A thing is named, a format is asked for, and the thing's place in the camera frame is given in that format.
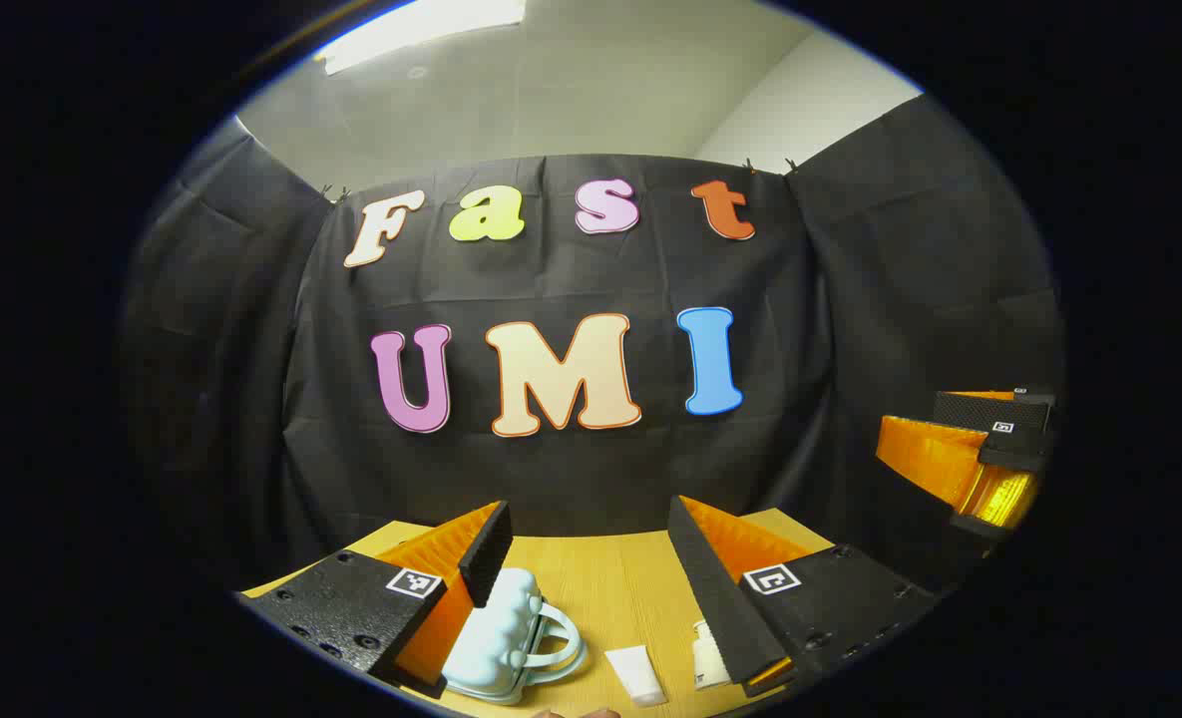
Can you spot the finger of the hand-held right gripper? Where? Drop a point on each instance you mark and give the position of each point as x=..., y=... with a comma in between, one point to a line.
x=970, y=409
x=930, y=459

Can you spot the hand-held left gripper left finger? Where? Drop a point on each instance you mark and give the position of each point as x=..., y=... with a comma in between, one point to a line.
x=489, y=553

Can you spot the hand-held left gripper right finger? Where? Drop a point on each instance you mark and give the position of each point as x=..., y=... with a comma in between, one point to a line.
x=715, y=588

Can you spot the white pump bottle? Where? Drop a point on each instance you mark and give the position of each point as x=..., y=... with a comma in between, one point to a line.
x=707, y=658

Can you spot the light blue suitcase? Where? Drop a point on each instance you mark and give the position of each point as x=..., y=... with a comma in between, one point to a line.
x=501, y=638

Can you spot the white skin care tube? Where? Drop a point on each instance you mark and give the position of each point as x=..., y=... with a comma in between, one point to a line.
x=635, y=676

